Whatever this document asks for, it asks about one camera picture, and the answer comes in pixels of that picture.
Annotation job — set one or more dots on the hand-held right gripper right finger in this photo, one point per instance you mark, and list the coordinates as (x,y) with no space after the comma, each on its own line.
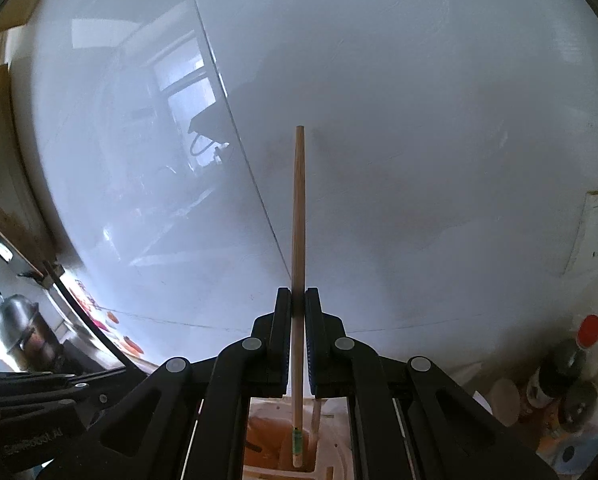
(313,360)

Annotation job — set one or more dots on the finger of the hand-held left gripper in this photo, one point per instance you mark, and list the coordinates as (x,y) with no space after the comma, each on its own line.
(39,405)
(54,379)

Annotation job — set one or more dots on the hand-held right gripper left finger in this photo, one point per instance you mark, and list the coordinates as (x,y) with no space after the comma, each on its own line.
(285,360)

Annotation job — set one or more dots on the orange chopstick holder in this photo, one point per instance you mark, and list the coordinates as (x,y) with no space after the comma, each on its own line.
(269,440)

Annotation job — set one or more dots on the wooden chopstick with green band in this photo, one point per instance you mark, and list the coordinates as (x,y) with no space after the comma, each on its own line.
(299,210)

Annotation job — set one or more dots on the dark bottle with red cap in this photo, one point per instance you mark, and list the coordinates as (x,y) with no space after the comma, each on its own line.
(561,360)

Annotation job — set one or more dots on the dark bottle with black cap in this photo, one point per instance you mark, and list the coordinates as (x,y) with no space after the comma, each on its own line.
(579,407)

